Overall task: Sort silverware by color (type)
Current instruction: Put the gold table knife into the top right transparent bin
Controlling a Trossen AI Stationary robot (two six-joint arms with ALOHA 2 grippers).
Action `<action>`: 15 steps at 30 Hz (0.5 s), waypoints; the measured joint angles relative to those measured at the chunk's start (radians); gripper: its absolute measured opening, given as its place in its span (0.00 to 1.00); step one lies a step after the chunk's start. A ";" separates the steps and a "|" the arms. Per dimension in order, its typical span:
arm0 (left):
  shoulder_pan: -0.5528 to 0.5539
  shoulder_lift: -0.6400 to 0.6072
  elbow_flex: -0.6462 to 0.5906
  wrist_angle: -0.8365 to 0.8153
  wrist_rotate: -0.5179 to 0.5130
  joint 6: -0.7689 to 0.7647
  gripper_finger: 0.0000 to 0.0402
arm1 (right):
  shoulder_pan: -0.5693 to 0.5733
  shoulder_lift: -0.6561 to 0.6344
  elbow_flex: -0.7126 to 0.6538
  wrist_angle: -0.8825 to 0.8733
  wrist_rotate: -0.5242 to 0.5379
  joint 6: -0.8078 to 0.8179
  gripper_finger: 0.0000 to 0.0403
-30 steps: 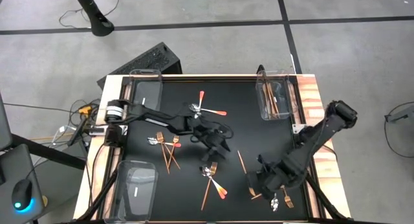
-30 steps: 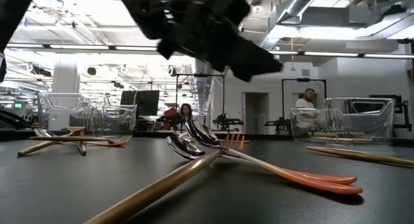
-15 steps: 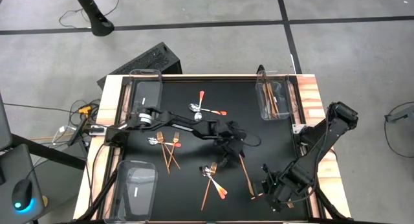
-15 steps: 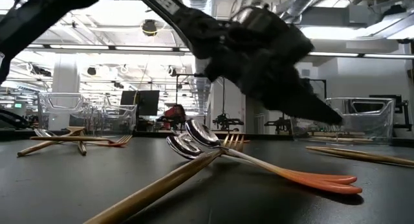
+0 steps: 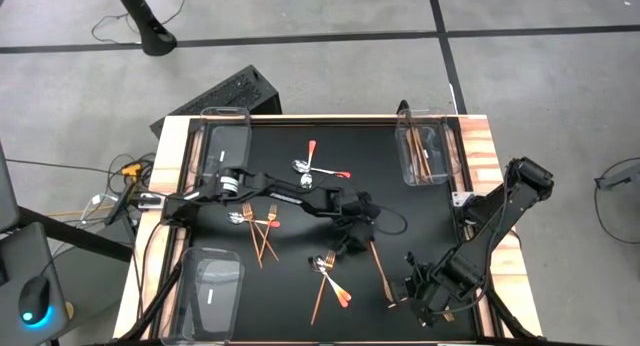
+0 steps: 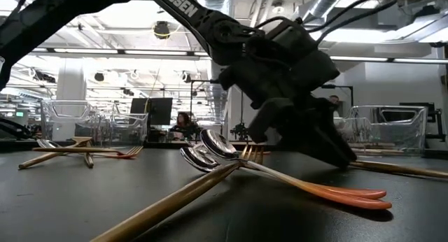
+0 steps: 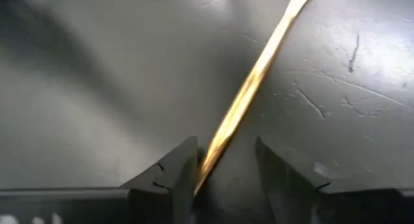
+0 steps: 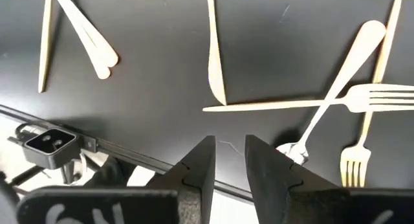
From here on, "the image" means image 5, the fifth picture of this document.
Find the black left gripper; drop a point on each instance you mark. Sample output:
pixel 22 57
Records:
pixel 360 233

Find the gray metal bracket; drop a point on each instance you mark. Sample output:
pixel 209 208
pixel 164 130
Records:
pixel 622 178

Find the black stand leg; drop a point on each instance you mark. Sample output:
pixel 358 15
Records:
pixel 150 31

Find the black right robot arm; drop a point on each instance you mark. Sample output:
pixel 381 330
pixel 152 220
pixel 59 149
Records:
pixel 492 226

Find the black computer mouse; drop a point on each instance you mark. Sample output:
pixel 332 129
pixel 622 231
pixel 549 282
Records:
pixel 34 298

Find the black pointed object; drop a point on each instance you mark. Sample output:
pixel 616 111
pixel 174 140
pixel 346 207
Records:
pixel 403 107

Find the black desk bar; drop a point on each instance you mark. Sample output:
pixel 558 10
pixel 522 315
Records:
pixel 75 233

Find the wooden table frame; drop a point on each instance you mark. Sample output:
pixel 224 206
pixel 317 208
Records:
pixel 477 146

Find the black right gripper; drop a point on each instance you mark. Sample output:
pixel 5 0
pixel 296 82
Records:
pixel 432 286

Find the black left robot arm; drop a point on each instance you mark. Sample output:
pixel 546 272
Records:
pixel 290 198

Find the silver metal bracket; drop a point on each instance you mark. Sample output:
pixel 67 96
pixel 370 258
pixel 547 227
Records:
pixel 460 200

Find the clear plastic bin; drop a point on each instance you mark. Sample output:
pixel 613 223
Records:
pixel 440 151
pixel 232 146
pixel 220 286

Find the black computer tower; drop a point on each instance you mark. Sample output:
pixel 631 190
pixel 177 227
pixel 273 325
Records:
pixel 235 91

